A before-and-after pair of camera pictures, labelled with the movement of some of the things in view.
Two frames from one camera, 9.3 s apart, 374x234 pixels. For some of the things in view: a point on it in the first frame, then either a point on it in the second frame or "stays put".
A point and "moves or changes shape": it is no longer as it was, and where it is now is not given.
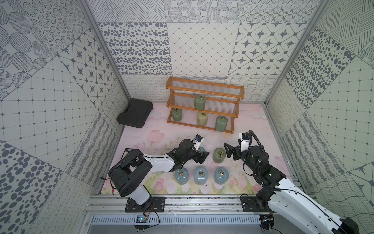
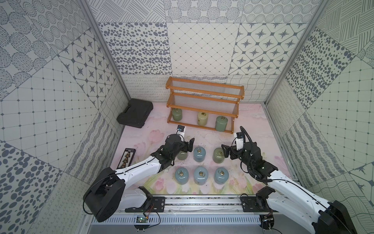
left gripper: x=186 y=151 -> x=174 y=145
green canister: x=199 y=102 moves or changes shape
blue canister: x=182 y=176 stays put
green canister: x=218 y=155 stays put
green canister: x=221 y=123 stays put
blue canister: x=200 y=175 stays put
